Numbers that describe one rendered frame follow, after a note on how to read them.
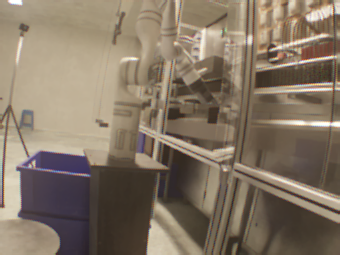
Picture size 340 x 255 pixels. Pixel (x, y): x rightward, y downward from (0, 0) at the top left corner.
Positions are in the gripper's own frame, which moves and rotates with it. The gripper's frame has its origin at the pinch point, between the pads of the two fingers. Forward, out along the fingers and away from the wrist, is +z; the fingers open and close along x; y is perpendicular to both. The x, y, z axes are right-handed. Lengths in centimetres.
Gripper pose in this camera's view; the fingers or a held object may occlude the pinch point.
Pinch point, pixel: (218, 108)
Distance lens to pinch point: 114.0
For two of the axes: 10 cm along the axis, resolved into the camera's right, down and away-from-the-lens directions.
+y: -7.5, 6.2, -2.4
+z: 5.8, 7.8, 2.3
